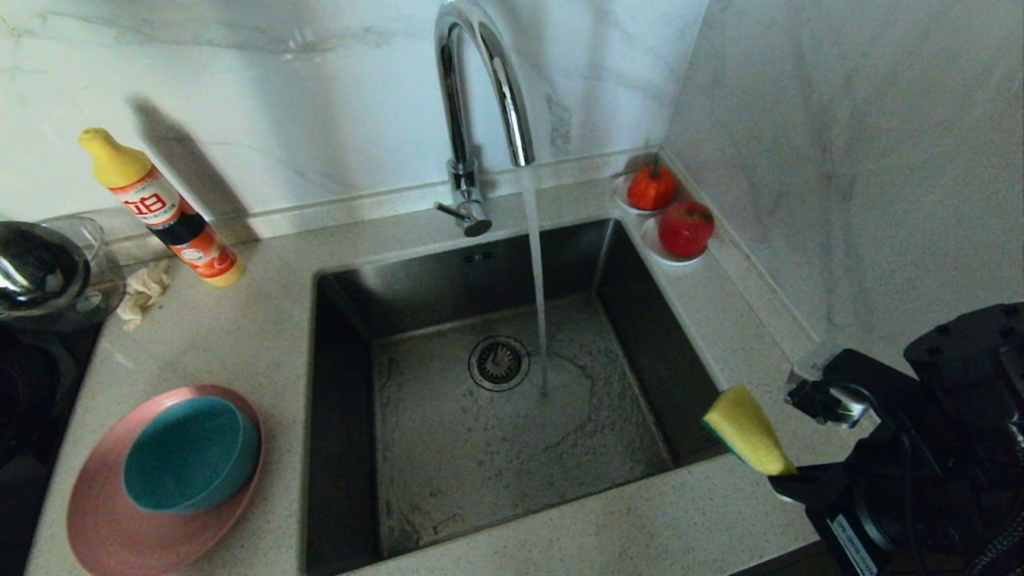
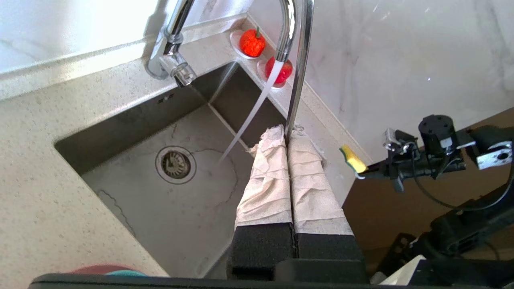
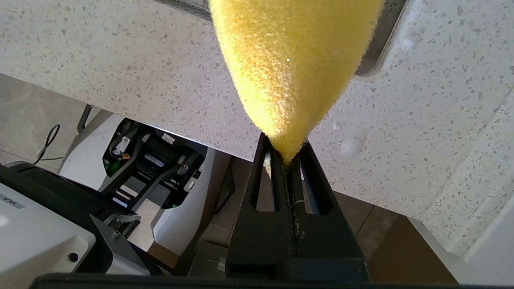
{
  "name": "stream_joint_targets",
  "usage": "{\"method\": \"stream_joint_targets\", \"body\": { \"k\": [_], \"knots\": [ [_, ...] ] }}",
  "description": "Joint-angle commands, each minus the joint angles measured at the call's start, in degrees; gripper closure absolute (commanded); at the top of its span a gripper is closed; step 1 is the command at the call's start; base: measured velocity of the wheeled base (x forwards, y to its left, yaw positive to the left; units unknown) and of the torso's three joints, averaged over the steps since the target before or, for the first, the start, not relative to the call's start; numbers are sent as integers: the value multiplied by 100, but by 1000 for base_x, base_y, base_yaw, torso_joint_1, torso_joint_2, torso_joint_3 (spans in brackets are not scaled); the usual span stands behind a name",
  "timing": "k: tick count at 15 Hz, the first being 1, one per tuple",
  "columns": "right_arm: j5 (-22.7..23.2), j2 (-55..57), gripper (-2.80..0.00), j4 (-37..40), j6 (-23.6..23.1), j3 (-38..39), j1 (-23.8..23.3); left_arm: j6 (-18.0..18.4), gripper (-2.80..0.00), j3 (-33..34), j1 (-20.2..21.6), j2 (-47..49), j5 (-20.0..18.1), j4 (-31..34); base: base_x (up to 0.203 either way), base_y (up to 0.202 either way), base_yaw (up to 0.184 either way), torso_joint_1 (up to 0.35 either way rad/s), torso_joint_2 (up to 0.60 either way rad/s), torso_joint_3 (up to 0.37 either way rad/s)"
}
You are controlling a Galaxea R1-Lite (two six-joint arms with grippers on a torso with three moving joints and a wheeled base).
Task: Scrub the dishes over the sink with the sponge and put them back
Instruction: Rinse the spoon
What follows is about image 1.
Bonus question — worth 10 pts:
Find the yellow green sponge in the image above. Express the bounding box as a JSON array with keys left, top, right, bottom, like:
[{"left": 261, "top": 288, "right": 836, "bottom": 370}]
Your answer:
[{"left": 702, "top": 386, "right": 798, "bottom": 477}]

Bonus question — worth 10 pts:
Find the clear glass bowl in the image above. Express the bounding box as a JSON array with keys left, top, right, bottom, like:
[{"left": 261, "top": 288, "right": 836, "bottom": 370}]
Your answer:
[{"left": 0, "top": 214, "right": 127, "bottom": 333}]

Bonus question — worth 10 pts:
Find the yellow capped dish soap bottle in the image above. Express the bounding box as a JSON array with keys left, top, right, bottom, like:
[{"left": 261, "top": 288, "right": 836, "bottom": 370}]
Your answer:
[{"left": 80, "top": 128, "right": 246, "bottom": 287}]

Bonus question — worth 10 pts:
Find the stainless steel sink basin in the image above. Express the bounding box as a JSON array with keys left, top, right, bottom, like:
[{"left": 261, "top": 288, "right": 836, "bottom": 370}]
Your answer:
[{"left": 302, "top": 218, "right": 749, "bottom": 576}]

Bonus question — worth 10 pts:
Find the red apple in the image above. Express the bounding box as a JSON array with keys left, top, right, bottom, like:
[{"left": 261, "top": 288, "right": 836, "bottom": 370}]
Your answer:
[{"left": 658, "top": 199, "right": 715, "bottom": 258}]

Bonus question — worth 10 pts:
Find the clear running water stream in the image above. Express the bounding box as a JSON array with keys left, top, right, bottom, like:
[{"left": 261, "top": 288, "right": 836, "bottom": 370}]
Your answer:
[{"left": 520, "top": 166, "right": 553, "bottom": 397}]

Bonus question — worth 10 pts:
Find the black stove top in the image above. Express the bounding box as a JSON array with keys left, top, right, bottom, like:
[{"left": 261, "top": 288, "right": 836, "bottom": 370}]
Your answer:
[{"left": 0, "top": 322, "right": 105, "bottom": 576}]

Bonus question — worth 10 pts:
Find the round metal drain strainer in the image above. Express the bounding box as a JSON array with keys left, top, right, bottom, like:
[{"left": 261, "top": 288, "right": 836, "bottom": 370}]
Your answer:
[{"left": 468, "top": 334, "right": 530, "bottom": 392}]

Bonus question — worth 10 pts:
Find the small white dish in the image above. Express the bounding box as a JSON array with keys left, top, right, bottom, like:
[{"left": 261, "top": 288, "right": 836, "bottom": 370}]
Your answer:
[
  {"left": 641, "top": 216, "right": 710, "bottom": 266},
  {"left": 613, "top": 174, "right": 679, "bottom": 215}
]

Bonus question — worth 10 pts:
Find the teal bowl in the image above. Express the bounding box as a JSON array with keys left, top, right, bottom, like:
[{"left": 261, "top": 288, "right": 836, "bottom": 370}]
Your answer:
[{"left": 122, "top": 396, "right": 262, "bottom": 514}]

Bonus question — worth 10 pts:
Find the crumpled beige tissue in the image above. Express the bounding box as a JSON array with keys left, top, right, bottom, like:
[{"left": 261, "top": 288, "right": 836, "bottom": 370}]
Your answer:
[{"left": 118, "top": 262, "right": 174, "bottom": 331}]

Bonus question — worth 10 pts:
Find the pink plate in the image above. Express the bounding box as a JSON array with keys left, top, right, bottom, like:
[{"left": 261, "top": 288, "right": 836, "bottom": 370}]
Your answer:
[{"left": 67, "top": 384, "right": 265, "bottom": 576}]

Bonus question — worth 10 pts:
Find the chrome gooseneck faucet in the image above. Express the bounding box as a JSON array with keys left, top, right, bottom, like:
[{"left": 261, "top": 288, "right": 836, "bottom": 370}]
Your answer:
[{"left": 434, "top": 0, "right": 535, "bottom": 238}]

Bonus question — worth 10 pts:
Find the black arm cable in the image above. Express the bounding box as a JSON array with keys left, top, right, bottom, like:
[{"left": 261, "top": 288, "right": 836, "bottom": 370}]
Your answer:
[{"left": 964, "top": 512, "right": 1024, "bottom": 576}]

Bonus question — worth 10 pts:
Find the metal spoon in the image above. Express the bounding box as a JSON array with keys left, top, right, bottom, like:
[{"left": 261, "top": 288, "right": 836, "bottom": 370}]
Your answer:
[{"left": 0, "top": 222, "right": 91, "bottom": 318}]

